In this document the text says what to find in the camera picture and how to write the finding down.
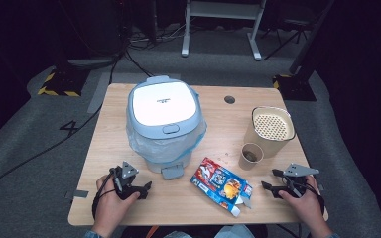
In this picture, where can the person's lap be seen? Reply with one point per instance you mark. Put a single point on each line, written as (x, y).
(231, 233)

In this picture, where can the black striped stand base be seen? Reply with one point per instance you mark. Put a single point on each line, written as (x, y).
(63, 82)

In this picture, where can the dark tea leaves clump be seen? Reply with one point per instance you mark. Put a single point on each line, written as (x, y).
(251, 156)

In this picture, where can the round grey table grommet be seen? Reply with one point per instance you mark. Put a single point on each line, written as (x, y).
(229, 99)

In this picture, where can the black stand with striped base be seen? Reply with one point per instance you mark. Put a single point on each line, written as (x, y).
(296, 87)

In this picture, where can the blue printed snack box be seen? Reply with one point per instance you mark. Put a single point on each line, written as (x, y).
(218, 180)

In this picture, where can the grey tape piece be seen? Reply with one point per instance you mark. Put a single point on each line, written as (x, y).
(81, 194)

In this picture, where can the brown paper cup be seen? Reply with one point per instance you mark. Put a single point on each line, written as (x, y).
(244, 162)

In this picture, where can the black tripod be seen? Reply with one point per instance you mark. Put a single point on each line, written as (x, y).
(287, 36)

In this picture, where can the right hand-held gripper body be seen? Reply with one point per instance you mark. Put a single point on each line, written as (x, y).
(296, 185)

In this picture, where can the clear plastic bin liner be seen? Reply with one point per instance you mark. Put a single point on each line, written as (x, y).
(165, 148)

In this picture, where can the person's left hand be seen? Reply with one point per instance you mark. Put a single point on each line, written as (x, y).
(109, 208)

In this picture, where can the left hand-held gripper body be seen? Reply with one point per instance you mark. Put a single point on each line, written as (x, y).
(125, 185)

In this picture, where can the grey floor tape strip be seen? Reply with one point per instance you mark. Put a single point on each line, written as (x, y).
(99, 94)

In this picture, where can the blue white pedal trash bin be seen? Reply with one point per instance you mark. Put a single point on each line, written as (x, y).
(163, 105)

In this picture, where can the beige strainer container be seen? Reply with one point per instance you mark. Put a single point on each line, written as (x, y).
(271, 126)

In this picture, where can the person's right hand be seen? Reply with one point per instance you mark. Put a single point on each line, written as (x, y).
(307, 206)

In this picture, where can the white desk frame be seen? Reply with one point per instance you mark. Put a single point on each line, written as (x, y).
(223, 10)

